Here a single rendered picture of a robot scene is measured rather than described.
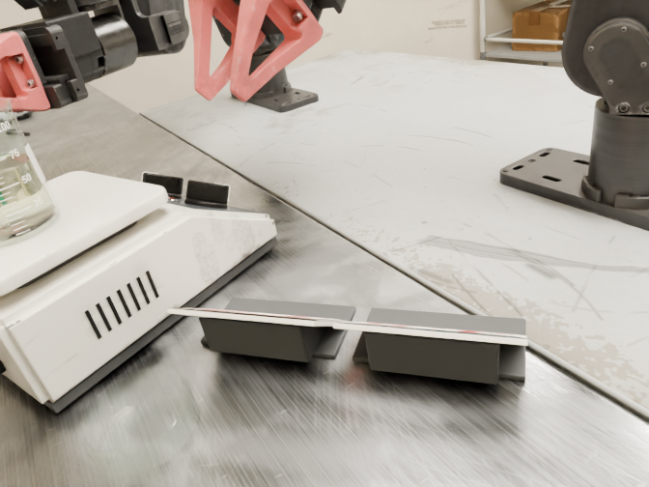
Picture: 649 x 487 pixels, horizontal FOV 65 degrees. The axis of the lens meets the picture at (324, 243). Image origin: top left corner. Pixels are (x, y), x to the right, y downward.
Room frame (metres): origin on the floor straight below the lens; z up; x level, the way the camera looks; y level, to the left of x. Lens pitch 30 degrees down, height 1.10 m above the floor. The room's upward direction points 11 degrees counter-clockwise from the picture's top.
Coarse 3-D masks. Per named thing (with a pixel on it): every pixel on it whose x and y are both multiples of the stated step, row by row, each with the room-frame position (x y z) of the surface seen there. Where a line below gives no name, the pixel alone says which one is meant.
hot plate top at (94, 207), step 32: (64, 192) 0.33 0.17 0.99; (96, 192) 0.32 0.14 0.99; (128, 192) 0.31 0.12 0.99; (160, 192) 0.30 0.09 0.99; (64, 224) 0.28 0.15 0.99; (96, 224) 0.27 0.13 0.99; (128, 224) 0.28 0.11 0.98; (0, 256) 0.25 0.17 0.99; (32, 256) 0.24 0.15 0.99; (64, 256) 0.25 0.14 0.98; (0, 288) 0.22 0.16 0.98
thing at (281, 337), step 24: (168, 312) 0.24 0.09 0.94; (192, 312) 0.23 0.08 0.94; (216, 312) 0.23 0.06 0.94; (264, 312) 0.27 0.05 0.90; (288, 312) 0.27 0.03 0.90; (312, 312) 0.26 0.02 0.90; (336, 312) 0.26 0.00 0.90; (216, 336) 0.24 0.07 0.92; (240, 336) 0.23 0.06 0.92; (264, 336) 0.22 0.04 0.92; (288, 336) 0.22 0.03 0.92; (312, 336) 0.23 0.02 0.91; (336, 336) 0.23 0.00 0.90
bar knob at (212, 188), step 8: (192, 184) 0.36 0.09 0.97; (200, 184) 0.36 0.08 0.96; (208, 184) 0.36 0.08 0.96; (216, 184) 0.36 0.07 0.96; (224, 184) 0.36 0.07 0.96; (192, 192) 0.36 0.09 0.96; (200, 192) 0.36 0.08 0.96; (208, 192) 0.36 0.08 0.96; (216, 192) 0.36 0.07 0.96; (224, 192) 0.36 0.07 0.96; (184, 200) 0.36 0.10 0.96; (192, 200) 0.35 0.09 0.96; (200, 200) 0.35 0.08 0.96; (208, 200) 0.36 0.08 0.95; (216, 200) 0.36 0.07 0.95; (224, 200) 0.36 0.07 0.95; (224, 208) 0.35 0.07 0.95
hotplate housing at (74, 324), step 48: (144, 240) 0.28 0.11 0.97; (192, 240) 0.30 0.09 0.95; (240, 240) 0.33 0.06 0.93; (48, 288) 0.24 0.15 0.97; (96, 288) 0.25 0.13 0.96; (144, 288) 0.27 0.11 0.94; (192, 288) 0.29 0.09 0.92; (0, 336) 0.21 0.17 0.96; (48, 336) 0.22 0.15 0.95; (96, 336) 0.24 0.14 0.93; (144, 336) 0.26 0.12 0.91; (48, 384) 0.22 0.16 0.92
